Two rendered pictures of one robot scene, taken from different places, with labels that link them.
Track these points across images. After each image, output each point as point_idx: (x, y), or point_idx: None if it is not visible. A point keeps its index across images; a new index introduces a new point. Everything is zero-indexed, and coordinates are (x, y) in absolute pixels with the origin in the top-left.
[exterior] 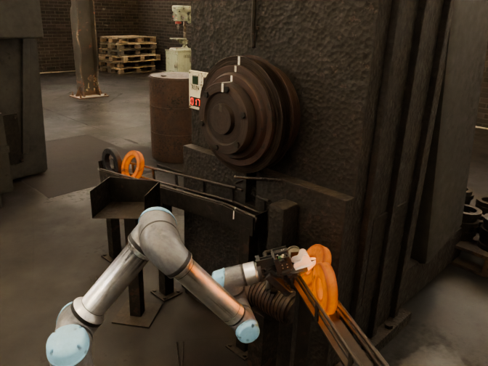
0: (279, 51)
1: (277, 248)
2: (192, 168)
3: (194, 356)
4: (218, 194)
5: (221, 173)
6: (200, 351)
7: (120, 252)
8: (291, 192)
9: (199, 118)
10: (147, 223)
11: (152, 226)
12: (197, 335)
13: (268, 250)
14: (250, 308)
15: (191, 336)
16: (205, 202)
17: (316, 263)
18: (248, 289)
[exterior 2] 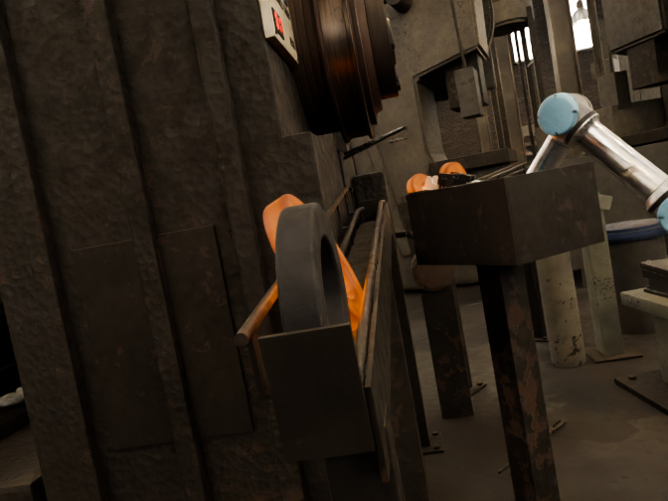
0: None
1: (445, 174)
2: (325, 186)
3: (501, 453)
4: (342, 219)
5: (334, 172)
6: (485, 456)
7: (608, 130)
8: (348, 167)
9: (389, 36)
10: (578, 94)
11: (577, 93)
12: (466, 476)
13: (400, 232)
14: None
15: (477, 478)
16: (386, 214)
17: (447, 167)
18: None
